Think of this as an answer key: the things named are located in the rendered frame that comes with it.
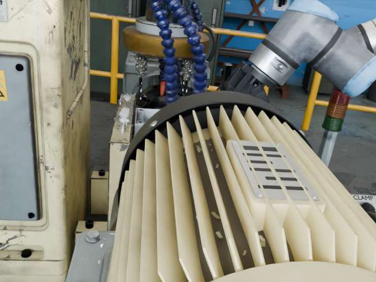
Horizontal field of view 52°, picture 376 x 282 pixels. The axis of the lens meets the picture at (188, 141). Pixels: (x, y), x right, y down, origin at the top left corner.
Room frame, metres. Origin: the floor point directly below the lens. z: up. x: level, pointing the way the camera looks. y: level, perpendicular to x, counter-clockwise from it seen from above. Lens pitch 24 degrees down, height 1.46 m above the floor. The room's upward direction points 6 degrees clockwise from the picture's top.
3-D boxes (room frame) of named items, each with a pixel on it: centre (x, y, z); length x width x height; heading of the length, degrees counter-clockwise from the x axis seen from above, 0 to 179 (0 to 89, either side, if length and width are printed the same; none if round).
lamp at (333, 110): (1.19, -0.47, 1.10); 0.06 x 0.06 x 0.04
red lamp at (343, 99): (1.19, -0.47, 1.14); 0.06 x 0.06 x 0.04
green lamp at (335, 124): (1.19, -0.47, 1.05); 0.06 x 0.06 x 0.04
